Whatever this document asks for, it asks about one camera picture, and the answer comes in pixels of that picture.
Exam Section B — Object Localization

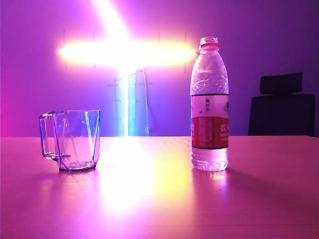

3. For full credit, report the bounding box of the plastic water bottle red label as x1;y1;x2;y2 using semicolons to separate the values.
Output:
190;36;230;172

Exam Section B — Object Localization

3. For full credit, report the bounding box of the vertical glowing light strip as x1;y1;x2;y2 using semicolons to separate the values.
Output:
121;67;137;137

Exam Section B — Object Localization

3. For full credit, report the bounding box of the horizontal glowing light strip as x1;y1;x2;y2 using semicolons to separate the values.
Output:
58;40;197;67

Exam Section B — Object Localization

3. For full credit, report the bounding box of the diagonal glowing light strip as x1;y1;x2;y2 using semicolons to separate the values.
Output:
90;0;137;43

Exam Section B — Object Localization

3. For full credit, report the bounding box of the black office chair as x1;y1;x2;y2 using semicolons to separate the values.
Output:
248;72;316;136

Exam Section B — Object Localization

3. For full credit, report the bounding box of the thick hanging white wire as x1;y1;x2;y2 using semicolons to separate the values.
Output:
142;67;152;135

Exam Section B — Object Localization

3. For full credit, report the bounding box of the clear glass mug with handle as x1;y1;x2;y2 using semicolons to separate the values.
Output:
39;109;101;173

